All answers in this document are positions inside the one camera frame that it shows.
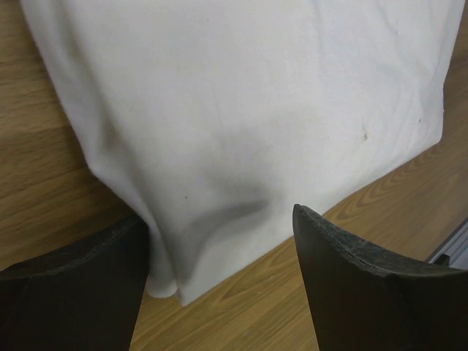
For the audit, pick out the white t shirt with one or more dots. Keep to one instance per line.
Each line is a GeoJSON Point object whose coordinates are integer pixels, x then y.
{"type": "Point", "coordinates": [212, 119]}

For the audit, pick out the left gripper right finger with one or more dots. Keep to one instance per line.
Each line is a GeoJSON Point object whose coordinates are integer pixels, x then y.
{"type": "Point", "coordinates": [364, 297]}

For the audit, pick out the left table edge rail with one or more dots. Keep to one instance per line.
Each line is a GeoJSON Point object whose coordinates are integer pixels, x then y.
{"type": "Point", "coordinates": [453, 252]}

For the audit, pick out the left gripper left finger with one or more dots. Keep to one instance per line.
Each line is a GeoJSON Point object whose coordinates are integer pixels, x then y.
{"type": "Point", "coordinates": [84, 296]}

